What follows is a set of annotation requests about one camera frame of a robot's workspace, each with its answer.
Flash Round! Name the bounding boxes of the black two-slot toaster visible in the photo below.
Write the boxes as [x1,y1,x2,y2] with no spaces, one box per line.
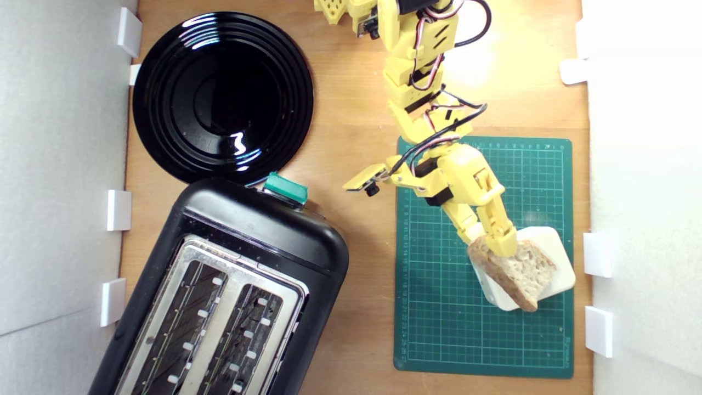
[88,177,350,395]

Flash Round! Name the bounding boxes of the green toaster lever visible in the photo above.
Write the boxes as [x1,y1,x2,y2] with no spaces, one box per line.
[263,172,309,205]

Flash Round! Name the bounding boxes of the white block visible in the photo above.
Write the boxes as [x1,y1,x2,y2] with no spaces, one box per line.
[471,226,576,312]

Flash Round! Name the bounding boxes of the green cutting mat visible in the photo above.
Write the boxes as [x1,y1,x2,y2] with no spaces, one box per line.
[393,135,574,379]

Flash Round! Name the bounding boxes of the brown bread slice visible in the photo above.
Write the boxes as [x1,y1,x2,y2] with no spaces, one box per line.
[467,236,557,312]

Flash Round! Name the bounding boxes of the black plate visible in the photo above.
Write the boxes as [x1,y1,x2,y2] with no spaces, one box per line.
[132,11,314,185]

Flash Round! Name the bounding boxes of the yellow gripper camera mount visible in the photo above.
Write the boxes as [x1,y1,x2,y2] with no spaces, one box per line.
[343,163,393,197]

